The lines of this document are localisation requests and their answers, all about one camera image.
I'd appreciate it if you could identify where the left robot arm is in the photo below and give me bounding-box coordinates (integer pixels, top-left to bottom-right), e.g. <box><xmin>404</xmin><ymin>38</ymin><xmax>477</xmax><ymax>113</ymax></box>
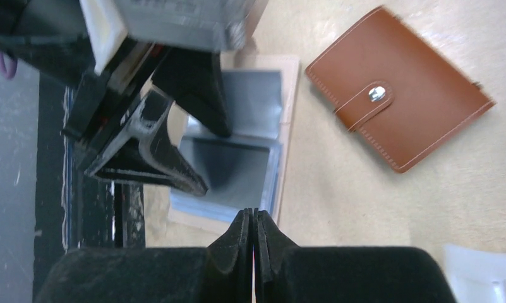
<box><xmin>0</xmin><ymin>1</ymin><xmax>232</xmax><ymax>196</ymax></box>

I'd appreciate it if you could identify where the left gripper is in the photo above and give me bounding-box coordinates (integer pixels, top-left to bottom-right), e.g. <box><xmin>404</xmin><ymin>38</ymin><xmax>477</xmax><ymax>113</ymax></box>
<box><xmin>62</xmin><ymin>39</ymin><xmax>232</xmax><ymax>196</ymax></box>

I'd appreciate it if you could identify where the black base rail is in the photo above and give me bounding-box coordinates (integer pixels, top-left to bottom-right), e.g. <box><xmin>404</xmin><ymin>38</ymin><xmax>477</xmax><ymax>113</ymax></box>
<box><xmin>33</xmin><ymin>74</ymin><xmax>146</xmax><ymax>297</ymax></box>

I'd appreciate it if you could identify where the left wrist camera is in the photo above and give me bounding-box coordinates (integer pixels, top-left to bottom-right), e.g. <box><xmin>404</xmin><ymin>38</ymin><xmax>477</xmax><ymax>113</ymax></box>
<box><xmin>80</xmin><ymin>0</ymin><xmax>255</xmax><ymax>74</ymax></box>

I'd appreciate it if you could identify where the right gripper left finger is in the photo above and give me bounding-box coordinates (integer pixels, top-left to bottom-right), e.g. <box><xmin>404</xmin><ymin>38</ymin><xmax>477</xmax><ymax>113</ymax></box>
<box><xmin>36</xmin><ymin>208</ymin><xmax>253</xmax><ymax>302</ymax></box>

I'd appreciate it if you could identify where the brown card holder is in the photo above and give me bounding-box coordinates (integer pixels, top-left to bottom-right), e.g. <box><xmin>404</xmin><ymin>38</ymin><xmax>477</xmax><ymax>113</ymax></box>
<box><xmin>305</xmin><ymin>6</ymin><xmax>494</xmax><ymax>173</ymax></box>

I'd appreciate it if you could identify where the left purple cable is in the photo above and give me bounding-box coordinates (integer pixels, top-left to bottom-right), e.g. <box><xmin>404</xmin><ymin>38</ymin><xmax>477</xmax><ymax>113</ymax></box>
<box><xmin>0</xmin><ymin>50</ymin><xmax>18</xmax><ymax>80</ymax></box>

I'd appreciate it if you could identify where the white small bin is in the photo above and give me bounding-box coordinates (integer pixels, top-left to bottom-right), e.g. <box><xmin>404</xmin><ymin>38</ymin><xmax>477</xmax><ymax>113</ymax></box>
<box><xmin>443</xmin><ymin>244</ymin><xmax>506</xmax><ymax>302</ymax></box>

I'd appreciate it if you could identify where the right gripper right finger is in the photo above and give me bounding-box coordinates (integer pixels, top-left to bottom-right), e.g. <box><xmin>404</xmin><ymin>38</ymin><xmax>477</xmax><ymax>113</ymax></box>
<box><xmin>252</xmin><ymin>210</ymin><xmax>456</xmax><ymax>302</ymax></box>

